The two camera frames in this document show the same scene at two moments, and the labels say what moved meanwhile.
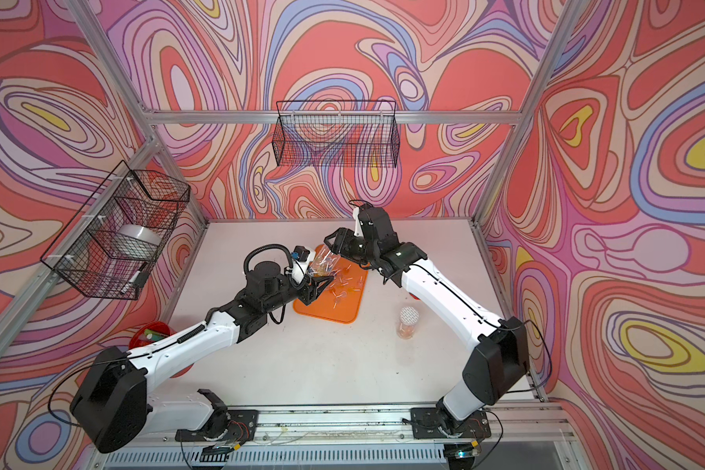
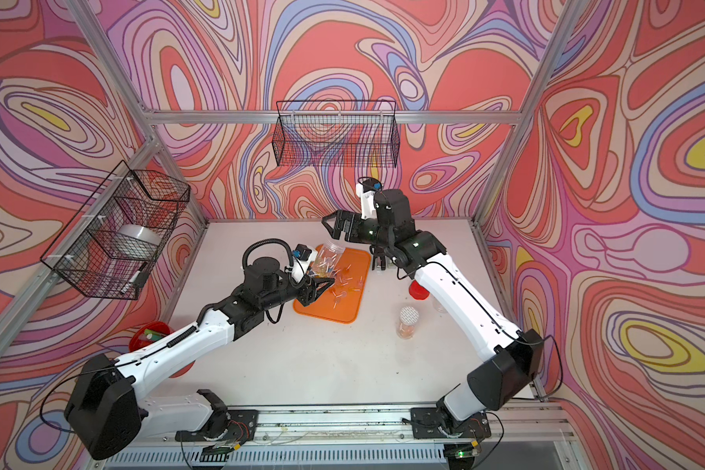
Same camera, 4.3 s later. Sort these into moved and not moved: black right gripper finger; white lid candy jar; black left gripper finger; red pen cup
Moved: black right gripper finger
Not moved: red pen cup; black left gripper finger; white lid candy jar
